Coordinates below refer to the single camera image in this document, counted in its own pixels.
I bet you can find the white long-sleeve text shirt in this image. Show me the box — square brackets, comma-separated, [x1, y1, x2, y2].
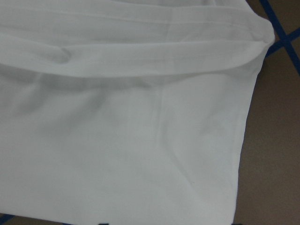
[0, 0, 275, 225]

